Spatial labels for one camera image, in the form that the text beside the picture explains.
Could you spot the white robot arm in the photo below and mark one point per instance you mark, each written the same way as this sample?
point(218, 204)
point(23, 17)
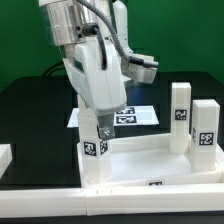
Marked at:
point(93, 38)

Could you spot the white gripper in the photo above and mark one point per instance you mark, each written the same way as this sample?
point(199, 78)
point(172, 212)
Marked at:
point(103, 90)

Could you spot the white left fence block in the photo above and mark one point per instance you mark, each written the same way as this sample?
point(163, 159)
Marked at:
point(5, 157)

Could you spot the white front fence rail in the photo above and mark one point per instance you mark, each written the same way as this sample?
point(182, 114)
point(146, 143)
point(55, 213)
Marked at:
point(103, 201)

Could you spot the white desk top tray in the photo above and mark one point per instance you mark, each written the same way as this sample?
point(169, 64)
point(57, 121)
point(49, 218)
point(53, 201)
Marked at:
point(147, 160)

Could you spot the white marker sheet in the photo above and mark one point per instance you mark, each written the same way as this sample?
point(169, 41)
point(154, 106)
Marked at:
point(130, 116)

